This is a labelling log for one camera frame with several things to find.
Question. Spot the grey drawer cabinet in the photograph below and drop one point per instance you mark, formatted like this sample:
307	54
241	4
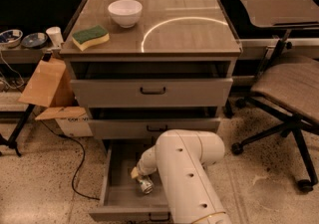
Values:
174	39

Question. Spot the white paper cup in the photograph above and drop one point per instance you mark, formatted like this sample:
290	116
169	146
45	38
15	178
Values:
55	36

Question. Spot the white ceramic bowl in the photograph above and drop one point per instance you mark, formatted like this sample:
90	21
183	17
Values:
126	13

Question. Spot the blue patterned bowl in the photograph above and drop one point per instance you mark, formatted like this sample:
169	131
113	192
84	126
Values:
10	38

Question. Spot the cardboard box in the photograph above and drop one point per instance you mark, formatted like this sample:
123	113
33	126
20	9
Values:
49	87

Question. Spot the black office chair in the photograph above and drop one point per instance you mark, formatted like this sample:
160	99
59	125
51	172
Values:
289	82

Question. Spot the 7up soda can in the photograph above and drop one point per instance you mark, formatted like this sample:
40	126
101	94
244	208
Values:
146	184

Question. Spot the dark blue plate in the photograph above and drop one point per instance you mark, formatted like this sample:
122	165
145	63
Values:
35	41

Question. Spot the bottom grey drawer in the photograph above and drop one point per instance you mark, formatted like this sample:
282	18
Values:
122	198

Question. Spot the top grey drawer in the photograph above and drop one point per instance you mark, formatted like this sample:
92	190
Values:
143	93

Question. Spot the grey drawer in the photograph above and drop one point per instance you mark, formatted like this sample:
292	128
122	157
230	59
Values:
122	198
143	93
145	128

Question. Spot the black tripod stand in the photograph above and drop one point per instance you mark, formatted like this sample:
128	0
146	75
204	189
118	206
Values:
22	117

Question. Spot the green yellow sponge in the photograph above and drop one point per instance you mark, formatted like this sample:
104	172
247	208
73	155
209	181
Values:
90	37

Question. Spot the middle grey drawer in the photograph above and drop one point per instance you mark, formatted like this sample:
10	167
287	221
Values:
145	128

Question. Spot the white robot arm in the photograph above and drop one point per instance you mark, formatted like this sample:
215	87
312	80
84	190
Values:
179	157

